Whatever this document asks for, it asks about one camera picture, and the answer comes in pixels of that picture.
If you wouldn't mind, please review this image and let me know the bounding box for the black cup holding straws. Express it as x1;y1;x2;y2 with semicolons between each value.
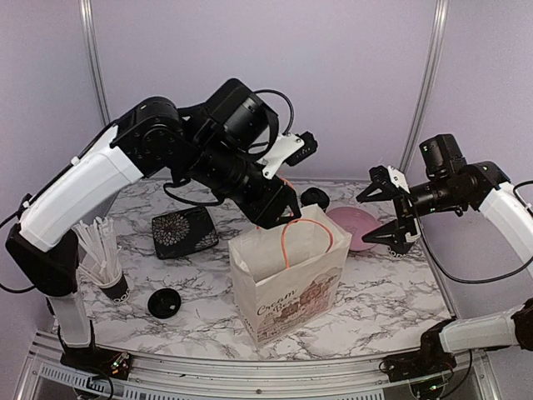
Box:
99;270;130;303

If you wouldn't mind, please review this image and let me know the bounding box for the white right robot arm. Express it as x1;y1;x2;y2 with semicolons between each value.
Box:
356;133;532;373

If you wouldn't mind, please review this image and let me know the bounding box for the stack of black lids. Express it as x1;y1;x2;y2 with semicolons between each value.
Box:
147;288;182;319

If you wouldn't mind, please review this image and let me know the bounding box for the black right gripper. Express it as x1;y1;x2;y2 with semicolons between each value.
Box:
357;174;466;248

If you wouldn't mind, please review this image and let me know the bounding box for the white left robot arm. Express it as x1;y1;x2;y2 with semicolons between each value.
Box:
6;78;307;371

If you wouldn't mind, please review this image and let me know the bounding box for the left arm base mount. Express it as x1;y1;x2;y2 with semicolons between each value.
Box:
57;321;132;381

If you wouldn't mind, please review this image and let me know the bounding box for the black cup lid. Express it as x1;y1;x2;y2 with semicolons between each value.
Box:
300;187;331;212

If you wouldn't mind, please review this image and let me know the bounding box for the black floral square plate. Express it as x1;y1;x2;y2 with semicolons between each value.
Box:
152;207;219;259

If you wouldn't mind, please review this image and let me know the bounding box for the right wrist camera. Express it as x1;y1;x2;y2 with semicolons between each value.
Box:
369;166;411;193

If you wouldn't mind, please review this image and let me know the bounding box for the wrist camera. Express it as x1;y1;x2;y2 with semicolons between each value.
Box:
369;166;411;193
258;132;318;179

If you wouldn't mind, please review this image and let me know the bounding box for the left aluminium frame post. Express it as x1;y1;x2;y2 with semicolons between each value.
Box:
78;0;111;125

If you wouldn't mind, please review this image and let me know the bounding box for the front aluminium rail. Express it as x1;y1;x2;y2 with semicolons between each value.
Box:
14;332;501;399

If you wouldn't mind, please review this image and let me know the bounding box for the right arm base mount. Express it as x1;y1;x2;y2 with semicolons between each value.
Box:
378;319;456;383

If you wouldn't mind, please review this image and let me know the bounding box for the aluminium frame post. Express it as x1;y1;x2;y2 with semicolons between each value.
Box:
78;0;111;125
399;0;450;174

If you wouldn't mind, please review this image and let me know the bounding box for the right aluminium frame post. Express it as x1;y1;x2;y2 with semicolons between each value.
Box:
399;0;450;174

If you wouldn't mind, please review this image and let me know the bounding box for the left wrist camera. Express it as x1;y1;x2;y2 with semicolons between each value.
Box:
258;132;318;179

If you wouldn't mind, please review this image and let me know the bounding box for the pink round plate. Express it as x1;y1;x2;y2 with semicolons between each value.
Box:
326;207;381;252

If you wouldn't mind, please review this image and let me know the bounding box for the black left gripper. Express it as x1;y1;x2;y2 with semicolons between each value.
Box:
184;133;303;228

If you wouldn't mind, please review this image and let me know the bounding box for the stack of paper cups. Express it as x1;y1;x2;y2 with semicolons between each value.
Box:
388;243;412;259

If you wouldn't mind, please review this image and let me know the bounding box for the white printed paper bag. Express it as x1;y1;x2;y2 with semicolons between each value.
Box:
228;204;351;347

